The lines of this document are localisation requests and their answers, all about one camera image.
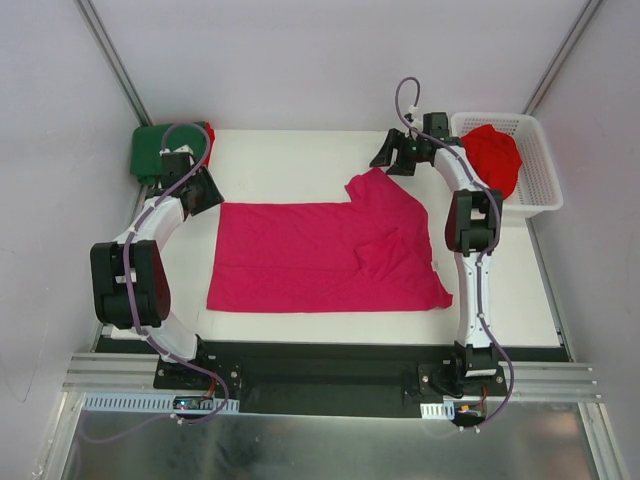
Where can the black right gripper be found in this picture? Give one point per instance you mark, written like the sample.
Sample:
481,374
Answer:
404,150

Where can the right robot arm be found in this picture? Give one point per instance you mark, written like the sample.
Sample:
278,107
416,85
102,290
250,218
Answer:
472,233

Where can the folded green t shirt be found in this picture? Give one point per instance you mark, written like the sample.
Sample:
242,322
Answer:
145,162

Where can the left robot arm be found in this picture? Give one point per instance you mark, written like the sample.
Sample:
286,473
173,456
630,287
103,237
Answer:
129,282

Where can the red t shirt in basket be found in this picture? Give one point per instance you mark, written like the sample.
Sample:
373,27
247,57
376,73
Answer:
494,157

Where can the right aluminium corner post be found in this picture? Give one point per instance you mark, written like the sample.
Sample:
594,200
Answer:
579,26

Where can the left white cable duct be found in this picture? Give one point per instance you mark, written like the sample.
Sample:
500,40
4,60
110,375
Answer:
158,403

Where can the aluminium corner post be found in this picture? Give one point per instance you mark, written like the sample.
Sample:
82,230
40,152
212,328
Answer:
579,26
107,47

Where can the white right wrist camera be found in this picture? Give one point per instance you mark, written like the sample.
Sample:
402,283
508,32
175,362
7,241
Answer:
414,118

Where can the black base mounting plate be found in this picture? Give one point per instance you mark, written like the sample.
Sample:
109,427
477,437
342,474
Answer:
349,380

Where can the pink t shirt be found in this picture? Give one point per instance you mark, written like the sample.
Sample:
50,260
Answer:
371,253

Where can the folded red t shirt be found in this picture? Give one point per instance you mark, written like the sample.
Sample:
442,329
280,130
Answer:
211,138

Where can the white cable duct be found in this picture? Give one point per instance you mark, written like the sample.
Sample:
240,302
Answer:
449,409
158,403

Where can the left aluminium corner post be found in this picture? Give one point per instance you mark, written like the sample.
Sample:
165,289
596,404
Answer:
107,47

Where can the right white cable duct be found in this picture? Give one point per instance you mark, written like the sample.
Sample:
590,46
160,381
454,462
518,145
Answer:
449,409

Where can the white plastic laundry basket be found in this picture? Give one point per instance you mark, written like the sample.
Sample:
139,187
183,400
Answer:
538,189

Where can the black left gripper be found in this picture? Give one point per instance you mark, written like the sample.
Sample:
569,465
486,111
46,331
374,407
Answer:
201,191

